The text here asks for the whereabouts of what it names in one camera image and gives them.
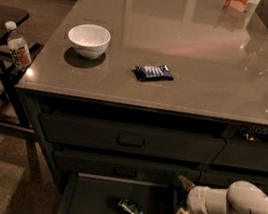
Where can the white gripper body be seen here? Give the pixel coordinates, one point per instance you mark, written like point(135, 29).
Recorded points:
point(196, 200)

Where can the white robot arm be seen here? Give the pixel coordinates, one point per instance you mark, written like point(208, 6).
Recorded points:
point(240, 198)

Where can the middle right drawer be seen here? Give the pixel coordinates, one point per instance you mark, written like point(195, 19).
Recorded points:
point(221, 179)

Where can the top left drawer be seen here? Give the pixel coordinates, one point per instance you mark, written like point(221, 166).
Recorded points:
point(130, 138)

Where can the top right drawer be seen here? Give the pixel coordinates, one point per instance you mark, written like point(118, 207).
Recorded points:
point(244, 154)

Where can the chip bag in drawer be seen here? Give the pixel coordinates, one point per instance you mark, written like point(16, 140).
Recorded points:
point(252, 134)

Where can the open bottom left drawer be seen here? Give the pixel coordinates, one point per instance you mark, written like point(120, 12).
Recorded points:
point(88, 195)

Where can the middle left drawer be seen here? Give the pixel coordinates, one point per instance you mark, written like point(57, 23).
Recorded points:
point(110, 166)

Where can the blue snack bar wrapper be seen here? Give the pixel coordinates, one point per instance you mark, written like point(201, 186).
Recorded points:
point(153, 73)

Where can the white ceramic bowl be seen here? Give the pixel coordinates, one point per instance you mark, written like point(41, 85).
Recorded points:
point(89, 41)

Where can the orange snack bag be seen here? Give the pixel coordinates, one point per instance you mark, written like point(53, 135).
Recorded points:
point(239, 5)

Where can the dark side table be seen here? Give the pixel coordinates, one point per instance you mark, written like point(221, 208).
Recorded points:
point(9, 75)

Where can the clear plastic water bottle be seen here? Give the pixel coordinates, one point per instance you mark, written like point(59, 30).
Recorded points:
point(18, 47)

